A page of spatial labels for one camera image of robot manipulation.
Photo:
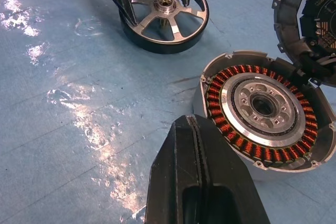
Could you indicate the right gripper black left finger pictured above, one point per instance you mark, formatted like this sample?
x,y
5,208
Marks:
x,y
173,169

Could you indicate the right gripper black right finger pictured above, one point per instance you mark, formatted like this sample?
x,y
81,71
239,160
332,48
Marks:
x,y
225,182

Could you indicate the silver spoked rotor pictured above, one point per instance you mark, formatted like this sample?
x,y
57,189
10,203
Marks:
x,y
165,3

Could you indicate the silver motor housing copper windings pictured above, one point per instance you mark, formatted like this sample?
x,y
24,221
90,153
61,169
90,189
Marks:
x,y
236,95

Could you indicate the blue plastic table cover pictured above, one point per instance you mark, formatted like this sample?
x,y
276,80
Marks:
x,y
65,103

